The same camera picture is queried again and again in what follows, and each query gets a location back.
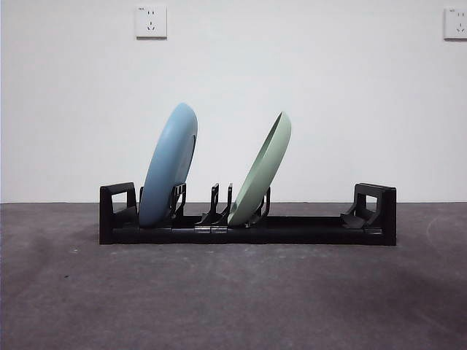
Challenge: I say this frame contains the black plastic plate rack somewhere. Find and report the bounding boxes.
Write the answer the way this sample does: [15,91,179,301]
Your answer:
[99,182,398,246]

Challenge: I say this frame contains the pale green round plate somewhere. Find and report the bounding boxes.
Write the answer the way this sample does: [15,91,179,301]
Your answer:
[227,111,293,226]

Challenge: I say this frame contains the white wall socket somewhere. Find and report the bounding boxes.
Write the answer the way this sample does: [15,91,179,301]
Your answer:
[443,7,467,41]
[136,6,169,40]

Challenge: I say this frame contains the light blue round plate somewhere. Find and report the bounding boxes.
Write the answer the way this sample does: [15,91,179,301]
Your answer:
[138,102,199,229]

